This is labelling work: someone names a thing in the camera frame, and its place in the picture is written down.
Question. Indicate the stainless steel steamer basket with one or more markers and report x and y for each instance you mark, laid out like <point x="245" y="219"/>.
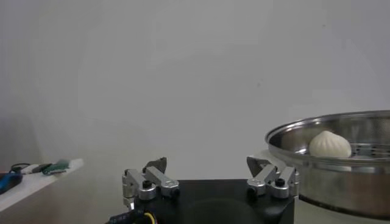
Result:
<point x="335" y="188"/>

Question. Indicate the blue computer mouse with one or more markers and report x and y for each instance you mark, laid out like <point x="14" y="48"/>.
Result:
<point x="9" y="182"/>

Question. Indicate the white side table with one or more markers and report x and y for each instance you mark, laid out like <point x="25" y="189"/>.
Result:
<point x="30" y="185"/>

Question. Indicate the white steamed baozi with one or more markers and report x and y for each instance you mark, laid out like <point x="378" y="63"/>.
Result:
<point x="330" y="146"/>

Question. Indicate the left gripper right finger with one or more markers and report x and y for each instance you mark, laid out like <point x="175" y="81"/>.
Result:
<point x="265" y="179"/>

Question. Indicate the green and grey tool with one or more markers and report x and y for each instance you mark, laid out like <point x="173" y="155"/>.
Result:
<point x="56" y="168"/>

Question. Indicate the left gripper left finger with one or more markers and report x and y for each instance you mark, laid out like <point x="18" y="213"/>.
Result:
<point x="158" y="178"/>

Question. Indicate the small black phone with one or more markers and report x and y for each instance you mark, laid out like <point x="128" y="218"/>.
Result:
<point x="42" y="167"/>

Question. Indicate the white electric cooker pot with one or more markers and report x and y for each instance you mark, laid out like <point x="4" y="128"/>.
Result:
<point x="329" y="220"/>

